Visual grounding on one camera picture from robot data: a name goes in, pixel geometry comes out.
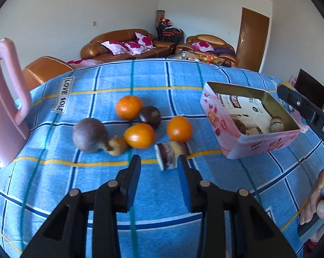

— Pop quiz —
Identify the brown leather armchair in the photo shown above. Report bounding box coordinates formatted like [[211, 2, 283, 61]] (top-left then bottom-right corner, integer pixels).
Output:
[[175, 34, 238, 68]]

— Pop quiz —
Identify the dark round pastry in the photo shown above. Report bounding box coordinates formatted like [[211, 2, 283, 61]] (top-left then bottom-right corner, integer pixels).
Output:
[[231, 118, 249, 135]]

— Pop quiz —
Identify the brown leather sofa end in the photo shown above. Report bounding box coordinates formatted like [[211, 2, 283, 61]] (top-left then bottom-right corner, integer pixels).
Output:
[[22, 56, 105, 91]]

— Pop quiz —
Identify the brown wooden door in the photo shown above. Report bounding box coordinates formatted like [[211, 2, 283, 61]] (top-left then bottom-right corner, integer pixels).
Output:
[[235, 7, 270, 73]]

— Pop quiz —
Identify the small dark passion fruit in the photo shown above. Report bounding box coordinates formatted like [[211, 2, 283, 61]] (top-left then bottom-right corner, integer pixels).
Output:
[[138, 106, 162, 129]]

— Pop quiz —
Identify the person's right hand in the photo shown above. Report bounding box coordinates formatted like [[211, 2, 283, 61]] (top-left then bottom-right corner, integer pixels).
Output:
[[299, 167, 324, 226]]

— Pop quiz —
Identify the small brown round fruit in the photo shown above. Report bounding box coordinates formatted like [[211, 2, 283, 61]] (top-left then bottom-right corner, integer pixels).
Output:
[[107, 136, 128, 156]]

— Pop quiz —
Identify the black flat screen television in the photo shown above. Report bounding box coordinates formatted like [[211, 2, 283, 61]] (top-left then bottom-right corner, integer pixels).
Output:
[[295, 68, 324, 111]]

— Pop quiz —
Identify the long brown leather sofa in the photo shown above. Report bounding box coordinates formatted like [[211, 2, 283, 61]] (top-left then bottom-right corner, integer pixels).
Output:
[[80, 28, 176, 60]]

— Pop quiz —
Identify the purple blanket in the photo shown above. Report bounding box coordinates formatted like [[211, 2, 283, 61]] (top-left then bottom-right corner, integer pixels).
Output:
[[212, 47, 237, 57]]

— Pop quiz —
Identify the large purple passion fruit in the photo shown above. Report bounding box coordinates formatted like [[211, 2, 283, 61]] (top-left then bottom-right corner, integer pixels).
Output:
[[72, 118, 109, 154]]

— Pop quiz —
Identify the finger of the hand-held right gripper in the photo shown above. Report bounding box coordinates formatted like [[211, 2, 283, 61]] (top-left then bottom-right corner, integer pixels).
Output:
[[277, 81, 318, 126]]

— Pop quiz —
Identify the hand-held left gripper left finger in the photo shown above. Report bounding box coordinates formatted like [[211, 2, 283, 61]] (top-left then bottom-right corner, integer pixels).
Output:
[[21, 155, 142, 258]]

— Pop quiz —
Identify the wooden coffee table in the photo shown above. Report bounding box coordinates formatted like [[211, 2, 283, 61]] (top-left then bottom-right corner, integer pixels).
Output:
[[167, 51, 231, 67]]

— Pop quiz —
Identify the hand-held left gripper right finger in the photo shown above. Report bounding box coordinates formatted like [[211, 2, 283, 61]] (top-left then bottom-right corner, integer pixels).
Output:
[[177, 154, 297, 258]]

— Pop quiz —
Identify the pile of colourful snacks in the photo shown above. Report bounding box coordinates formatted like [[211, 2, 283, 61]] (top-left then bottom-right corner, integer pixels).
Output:
[[178, 53, 223, 65]]

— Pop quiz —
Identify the chocolate cream sandwich snack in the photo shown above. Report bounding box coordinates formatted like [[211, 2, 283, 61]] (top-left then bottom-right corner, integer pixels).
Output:
[[269, 116, 284, 133], [154, 140, 191, 171]]

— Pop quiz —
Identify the pink floral cushion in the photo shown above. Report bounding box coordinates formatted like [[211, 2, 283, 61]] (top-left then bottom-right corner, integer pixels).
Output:
[[66, 58, 104, 69]]

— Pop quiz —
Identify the blue checked tablecloth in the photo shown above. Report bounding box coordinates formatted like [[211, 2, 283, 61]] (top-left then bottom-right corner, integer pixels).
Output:
[[0, 58, 324, 258]]

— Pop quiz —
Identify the stack of dark chairs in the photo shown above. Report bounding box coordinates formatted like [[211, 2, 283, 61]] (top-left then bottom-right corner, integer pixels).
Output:
[[155, 23, 184, 45]]

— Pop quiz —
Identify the orange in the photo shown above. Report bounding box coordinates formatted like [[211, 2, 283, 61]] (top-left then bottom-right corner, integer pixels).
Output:
[[124, 123, 155, 149], [116, 95, 144, 121], [167, 116, 193, 142]]

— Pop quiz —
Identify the pink floral pillow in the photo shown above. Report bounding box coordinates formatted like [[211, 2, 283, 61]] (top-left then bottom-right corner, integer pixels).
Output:
[[101, 41, 128, 55], [124, 41, 150, 55], [135, 32, 155, 49], [192, 41, 214, 52]]

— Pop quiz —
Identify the pink printed tin box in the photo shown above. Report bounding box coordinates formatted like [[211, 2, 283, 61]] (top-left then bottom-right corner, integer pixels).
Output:
[[200, 81, 309, 160]]

